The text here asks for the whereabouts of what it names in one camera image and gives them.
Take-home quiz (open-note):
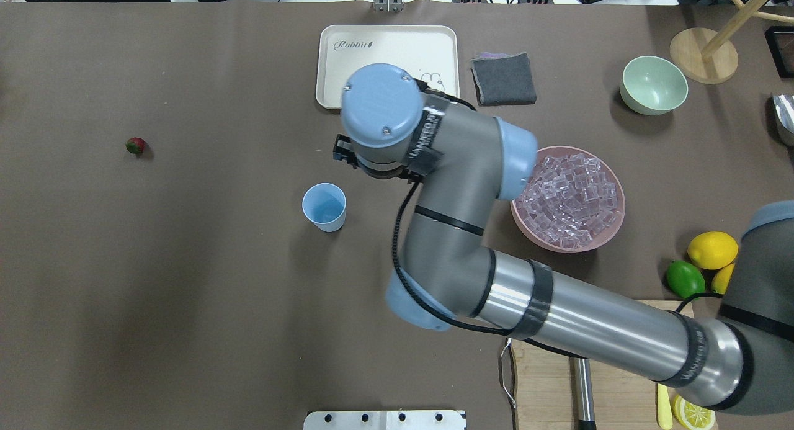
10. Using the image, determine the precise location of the pink bowl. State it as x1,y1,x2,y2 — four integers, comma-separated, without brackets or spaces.
511,146,626,253

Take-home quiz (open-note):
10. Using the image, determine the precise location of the wooden cup tree stand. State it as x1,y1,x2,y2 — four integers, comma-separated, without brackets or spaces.
669,0,793,84

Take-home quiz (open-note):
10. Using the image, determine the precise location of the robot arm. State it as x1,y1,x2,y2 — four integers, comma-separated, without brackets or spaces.
335,63,792,415

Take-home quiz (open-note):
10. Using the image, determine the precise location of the light blue cup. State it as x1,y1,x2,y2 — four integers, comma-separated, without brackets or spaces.
301,183,347,233

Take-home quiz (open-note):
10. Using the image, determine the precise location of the red strawberry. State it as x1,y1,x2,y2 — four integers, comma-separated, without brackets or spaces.
125,138,147,155

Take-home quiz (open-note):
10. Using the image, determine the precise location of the pile of clear ice cubes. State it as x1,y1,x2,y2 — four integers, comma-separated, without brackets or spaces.
516,154,620,248

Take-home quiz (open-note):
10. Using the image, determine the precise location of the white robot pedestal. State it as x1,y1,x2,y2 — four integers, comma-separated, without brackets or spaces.
303,410,468,429

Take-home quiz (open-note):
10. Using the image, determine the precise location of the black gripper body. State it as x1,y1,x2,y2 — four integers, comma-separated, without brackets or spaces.
334,134,422,183

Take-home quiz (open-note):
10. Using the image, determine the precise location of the lemon slice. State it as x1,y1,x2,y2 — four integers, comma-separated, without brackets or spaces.
672,395,716,430

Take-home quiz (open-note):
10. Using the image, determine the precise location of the wooden cutting board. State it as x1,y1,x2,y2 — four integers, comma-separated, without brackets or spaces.
499,301,720,430

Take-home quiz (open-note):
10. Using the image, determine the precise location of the green lime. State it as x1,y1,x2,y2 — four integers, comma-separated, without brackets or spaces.
664,260,706,299

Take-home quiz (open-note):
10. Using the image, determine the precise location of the grey folded cloth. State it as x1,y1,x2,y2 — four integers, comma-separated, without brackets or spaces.
470,52,538,107

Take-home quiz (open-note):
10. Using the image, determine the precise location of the green bowl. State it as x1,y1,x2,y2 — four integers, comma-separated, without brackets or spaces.
619,56,689,116

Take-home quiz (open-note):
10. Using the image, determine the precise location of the beige tray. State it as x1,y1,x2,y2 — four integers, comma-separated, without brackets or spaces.
315,25,460,110

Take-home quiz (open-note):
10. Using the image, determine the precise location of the metal ice scoop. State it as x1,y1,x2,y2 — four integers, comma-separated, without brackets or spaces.
770,94,793,148

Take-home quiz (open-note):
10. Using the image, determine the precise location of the yellow plastic knife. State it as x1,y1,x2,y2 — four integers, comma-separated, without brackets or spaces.
656,383,673,430

